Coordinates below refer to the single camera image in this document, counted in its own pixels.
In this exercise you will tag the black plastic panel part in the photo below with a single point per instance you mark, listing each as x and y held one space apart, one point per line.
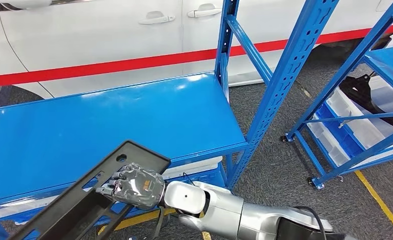
67 205

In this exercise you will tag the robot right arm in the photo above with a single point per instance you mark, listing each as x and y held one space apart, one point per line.
223 208

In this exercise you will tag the blue metal shelf rack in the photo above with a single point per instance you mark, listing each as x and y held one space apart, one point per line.
392 63
117 126

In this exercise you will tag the black curved car part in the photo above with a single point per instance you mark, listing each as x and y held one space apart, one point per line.
358 89

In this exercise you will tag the white car with red stripe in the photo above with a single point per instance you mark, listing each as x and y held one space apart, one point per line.
84 39

